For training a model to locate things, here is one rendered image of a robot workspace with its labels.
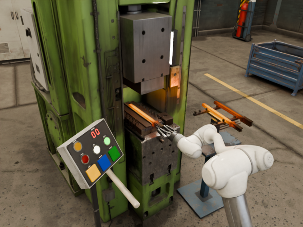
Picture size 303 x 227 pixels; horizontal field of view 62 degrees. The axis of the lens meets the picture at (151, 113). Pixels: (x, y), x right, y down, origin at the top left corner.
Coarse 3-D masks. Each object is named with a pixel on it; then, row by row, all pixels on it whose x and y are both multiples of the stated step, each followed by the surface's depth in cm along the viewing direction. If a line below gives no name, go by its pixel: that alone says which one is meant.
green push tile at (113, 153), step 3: (114, 147) 160; (111, 150) 158; (114, 150) 160; (117, 150) 162; (108, 153) 156; (111, 153) 158; (114, 153) 159; (117, 153) 161; (111, 156) 157; (114, 156) 159; (117, 156) 161; (114, 159) 158
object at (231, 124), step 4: (204, 104) 222; (208, 108) 217; (212, 112) 213; (216, 112) 211; (220, 116) 205; (224, 116) 205; (228, 120) 200; (232, 124) 196; (236, 124) 194; (236, 128) 193; (240, 128) 189
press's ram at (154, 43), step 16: (128, 16) 158; (144, 16) 159; (160, 16) 160; (128, 32) 155; (144, 32) 155; (160, 32) 162; (128, 48) 160; (144, 48) 160; (160, 48) 168; (128, 64) 166; (144, 64) 165; (160, 64) 173; (144, 80) 171
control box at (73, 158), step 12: (96, 120) 164; (84, 132) 146; (108, 132) 160; (72, 144) 138; (84, 144) 144; (96, 144) 151; (108, 144) 158; (72, 156) 137; (96, 156) 149; (108, 156) 156; (120, 156) 164; (72, 168) 140; (84, 168) 141; (108, 168) 154; (84, 180) 140; (96, 180) 145
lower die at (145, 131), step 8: (136, 104) 221; (128, 112) 210; (136, 112) 208; (144, 112) 209; (128, 120) 202; (136, 120) 200; (144, 120) 199; (160, 120) 199; (136, 128) 194; (144, 128) 190; (152, 128) 195
